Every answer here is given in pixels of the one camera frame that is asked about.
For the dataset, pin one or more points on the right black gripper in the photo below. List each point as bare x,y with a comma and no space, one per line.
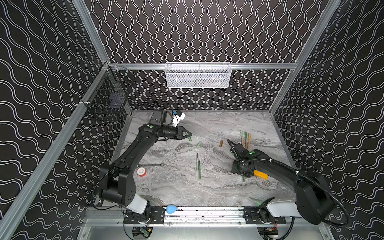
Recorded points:
238,151

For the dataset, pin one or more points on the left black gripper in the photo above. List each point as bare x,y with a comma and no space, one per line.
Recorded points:
179,132

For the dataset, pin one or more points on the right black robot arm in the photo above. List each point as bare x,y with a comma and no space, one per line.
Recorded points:
314,201

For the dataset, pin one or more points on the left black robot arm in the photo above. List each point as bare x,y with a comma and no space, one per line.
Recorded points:
116,183

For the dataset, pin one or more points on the orange yellow box cutter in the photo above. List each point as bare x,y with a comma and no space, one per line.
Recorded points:
261,175

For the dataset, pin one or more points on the metal wrench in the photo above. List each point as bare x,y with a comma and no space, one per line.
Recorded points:
150,165

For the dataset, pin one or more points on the red white tape roll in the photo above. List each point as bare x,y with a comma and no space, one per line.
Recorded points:
141,171

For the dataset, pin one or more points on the blue egg-shaped object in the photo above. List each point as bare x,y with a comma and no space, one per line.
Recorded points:
171,209

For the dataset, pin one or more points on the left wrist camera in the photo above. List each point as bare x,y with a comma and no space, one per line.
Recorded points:
177,117

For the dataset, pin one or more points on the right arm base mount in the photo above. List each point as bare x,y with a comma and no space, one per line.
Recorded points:
260,216

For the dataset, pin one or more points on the white wire mesh basket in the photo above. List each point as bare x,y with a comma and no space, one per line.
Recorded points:
195,75

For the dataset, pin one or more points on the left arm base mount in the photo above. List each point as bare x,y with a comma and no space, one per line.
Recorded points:
152,215

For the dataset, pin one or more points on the black wire mesh basket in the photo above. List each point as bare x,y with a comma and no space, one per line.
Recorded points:
106,99

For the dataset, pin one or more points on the aluminium front rail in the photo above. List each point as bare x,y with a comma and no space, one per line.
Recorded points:
183,217

